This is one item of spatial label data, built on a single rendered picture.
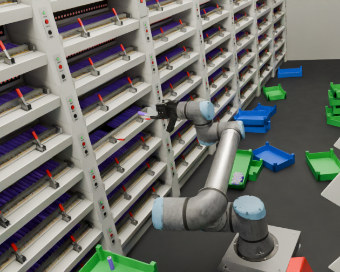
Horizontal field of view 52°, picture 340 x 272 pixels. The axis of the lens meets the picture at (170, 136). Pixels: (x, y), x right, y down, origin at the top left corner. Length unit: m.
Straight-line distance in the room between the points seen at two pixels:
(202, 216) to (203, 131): 0.58
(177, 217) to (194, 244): 0.98
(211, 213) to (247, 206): 0.56
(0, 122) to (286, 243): 1.44
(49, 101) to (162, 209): 0.68
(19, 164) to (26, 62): 0.40
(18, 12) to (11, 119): 0.40
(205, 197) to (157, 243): 1.07
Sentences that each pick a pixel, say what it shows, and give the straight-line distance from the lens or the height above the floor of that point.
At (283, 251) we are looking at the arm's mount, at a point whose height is 0.15.
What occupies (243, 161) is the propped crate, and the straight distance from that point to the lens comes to 2.70.
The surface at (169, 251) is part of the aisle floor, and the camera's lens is 2.19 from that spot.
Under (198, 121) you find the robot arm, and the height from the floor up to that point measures 0.83.
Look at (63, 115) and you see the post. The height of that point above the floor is 0.99.
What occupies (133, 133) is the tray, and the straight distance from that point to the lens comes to 2.02.
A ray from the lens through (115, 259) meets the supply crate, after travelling 1.60.
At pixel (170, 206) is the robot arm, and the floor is 0.76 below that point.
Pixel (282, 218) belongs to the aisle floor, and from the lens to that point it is 2.33.
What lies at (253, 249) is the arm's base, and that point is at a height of 0.20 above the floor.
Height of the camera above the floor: 1.49
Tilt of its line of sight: 25 degrees down
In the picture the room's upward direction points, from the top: 10 degrees counter-clockwise
